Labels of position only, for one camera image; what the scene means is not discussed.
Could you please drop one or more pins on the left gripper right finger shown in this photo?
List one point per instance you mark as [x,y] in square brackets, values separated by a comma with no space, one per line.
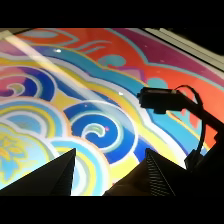
[156,180]

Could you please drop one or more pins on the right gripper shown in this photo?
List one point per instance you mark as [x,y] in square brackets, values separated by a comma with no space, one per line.
[210,166]

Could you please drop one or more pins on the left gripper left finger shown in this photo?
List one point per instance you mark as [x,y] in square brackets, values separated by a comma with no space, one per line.
[50,178]

